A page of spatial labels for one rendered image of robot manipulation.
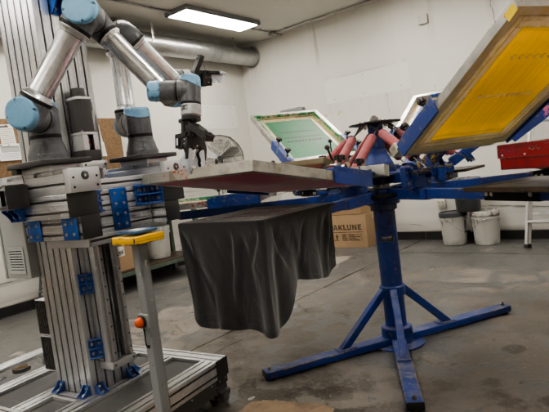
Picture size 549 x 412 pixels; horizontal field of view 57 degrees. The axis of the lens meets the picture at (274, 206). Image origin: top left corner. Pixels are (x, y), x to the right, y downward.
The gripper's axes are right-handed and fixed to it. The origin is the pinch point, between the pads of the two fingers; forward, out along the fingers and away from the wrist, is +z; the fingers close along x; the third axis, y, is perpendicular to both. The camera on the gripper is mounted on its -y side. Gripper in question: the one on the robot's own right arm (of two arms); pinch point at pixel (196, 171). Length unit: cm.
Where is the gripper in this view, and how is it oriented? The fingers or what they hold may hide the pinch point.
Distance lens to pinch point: 185.1
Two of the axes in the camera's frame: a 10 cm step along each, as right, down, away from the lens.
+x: -6.3, -0.2, -7.7
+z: 0.3, 10.0, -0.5
